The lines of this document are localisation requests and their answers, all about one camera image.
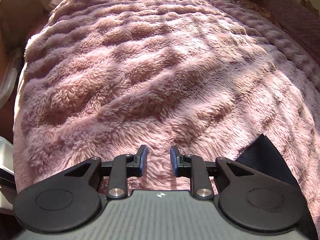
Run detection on dark navy pants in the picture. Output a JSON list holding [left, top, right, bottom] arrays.
[[235, 134, 318, 239]]

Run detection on pink quilted headboard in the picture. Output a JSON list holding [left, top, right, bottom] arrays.
[[250, 0, 319, 56]]

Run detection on floral pink pillow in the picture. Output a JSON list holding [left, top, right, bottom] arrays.
[[237, 0, 275, 23]]

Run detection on pink fluffy blanket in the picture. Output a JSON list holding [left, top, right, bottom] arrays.
[[14, 0, 319, 225]]

